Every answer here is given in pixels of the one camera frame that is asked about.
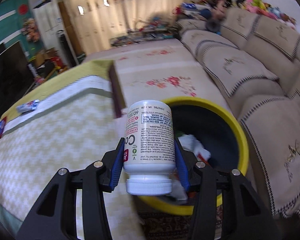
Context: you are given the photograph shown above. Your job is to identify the red snack wrapper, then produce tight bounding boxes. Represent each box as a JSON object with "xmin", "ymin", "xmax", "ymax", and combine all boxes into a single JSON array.
[{"xmin": 197, "ymin": 153, "xmax": 211, "ymax": 163}]

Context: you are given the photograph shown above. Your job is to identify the white supplement bottle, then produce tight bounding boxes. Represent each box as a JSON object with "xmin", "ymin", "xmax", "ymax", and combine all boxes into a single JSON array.
[{"xmin": 123, "ymin": 100, "xmax": 175, "ymax": 196}]

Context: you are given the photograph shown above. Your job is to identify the yellow rimmed trash bin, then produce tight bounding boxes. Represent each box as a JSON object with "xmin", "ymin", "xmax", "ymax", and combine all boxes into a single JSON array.
[{"xmin": 138, "ymin": 96, "xmax": 249, "ymax": 216}]

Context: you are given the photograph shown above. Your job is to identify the patterned green tablecloth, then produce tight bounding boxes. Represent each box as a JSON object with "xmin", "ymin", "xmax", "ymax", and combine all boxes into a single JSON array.
[{"xmin": 0, "ymin": 60, "xmax": 146, "ymax": 240}]

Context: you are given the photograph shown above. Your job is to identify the floral floor rug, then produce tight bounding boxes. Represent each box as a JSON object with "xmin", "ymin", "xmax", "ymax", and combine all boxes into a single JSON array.
[{"xmin": 85, "ymin": 39, "xmax": 230, "ymax": 114}]

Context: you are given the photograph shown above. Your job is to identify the red tissue box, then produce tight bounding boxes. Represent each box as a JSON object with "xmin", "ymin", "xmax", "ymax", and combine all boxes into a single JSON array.
[{"xmin": 0, "ymin": 116, "xmax": 7, "ymax": 138}]

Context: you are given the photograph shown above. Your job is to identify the beige sofa with covers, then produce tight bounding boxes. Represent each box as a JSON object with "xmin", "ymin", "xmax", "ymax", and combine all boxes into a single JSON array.
[{"xmin": 177, "ymin": 8, "xmax": 300, "ymax": 217}]

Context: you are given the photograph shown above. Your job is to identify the large black television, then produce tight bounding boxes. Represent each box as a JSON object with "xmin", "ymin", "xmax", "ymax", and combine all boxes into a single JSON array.
[{"xmin": 0, "ymin": 41, "xmax": 34, "ymax": 117}]

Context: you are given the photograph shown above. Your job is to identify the low glass shelf with clutter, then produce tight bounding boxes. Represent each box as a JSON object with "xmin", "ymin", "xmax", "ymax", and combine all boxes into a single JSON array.
[{"xmin": 110, "ymin": 17, "xmax": 178, "ymax": 47}]

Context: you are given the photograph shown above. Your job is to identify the beige embroidered curtains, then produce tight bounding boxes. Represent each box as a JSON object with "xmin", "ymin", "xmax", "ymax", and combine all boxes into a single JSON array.
[{"xmin": 61, "ymin": 0, "xmax": 194, "ymax": 54}]

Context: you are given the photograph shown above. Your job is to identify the pile of plush toys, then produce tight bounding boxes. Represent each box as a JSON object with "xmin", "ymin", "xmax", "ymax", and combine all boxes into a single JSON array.
[{"xmin": 172, "ymin": 0, "xmax": 297, "ymax": 34}]

